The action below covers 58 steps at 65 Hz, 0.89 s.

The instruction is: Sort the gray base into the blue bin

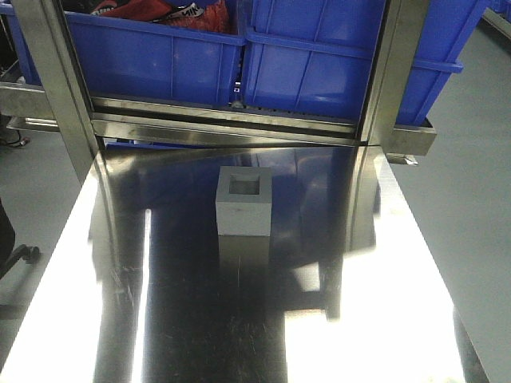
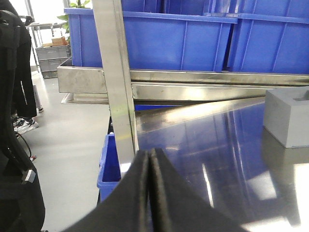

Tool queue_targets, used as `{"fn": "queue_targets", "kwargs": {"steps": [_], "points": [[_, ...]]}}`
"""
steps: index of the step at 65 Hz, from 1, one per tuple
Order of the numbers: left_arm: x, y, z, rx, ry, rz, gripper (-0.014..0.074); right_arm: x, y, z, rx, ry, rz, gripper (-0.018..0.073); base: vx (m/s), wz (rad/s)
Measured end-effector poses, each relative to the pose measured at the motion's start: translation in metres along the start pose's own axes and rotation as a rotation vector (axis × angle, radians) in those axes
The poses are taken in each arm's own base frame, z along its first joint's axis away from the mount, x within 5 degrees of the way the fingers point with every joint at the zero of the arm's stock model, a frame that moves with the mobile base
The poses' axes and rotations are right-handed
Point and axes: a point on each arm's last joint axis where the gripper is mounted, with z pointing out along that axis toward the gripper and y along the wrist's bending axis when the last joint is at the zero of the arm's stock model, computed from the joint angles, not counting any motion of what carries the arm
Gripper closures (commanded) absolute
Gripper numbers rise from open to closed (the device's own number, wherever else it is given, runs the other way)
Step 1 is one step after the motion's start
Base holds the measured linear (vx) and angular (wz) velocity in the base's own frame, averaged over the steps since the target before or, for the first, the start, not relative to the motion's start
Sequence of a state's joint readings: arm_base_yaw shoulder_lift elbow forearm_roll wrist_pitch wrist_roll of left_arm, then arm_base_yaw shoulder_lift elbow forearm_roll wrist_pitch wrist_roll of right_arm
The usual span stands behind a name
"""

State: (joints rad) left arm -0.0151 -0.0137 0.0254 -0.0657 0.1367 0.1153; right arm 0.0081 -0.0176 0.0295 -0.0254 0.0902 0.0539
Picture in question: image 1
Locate red mesh bag items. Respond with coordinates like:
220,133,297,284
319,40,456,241
89,1,232,34

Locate gray square hollow base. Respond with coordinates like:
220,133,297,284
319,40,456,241
216,166,272,236

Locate blue bin with clothes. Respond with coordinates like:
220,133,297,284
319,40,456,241
65,1,245,106

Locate blue plastic bin centre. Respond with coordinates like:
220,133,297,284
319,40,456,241
241,1,386,120

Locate blue bin far right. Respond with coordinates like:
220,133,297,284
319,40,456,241
396,1,489,126

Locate stainless steel shelf frame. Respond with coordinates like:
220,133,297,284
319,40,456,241
1,1,436,180

